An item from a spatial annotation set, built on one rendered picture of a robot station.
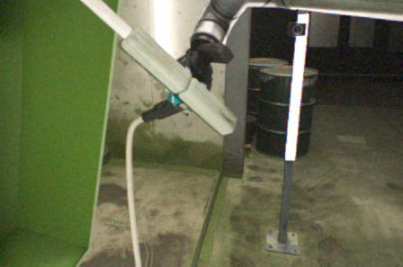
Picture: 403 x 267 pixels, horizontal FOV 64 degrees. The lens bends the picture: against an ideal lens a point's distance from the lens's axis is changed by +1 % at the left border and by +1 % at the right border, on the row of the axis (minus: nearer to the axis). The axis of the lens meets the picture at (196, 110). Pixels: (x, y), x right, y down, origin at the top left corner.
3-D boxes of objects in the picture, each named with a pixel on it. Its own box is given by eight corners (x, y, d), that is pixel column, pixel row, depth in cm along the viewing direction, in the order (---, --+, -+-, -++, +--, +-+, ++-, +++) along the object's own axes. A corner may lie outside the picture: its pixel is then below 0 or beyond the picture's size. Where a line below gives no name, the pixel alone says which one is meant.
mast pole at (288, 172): (278, 244, 208) (302, -31, 161) (277, 239, 212) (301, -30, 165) (286, 245, 207) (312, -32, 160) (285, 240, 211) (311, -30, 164)
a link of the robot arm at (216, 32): (233, 40, 85) (209, 13, 80) (228, 52, 82) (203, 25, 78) (209, 52, 91) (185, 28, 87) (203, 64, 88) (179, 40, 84)
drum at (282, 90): (250, 140, 379) (254, 66, 354) (299, 139, 381) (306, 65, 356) (262, 162, 323) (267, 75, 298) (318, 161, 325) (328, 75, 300)
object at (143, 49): (181, 136, 89) (246, 116, 73) (175, 150, 86) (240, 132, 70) (20, 6, 68) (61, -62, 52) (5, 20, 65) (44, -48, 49)
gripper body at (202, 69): (186, 94, 82) (201, 62, 88) (210, 84, 76) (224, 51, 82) (165, 75, 78) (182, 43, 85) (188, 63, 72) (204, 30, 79)
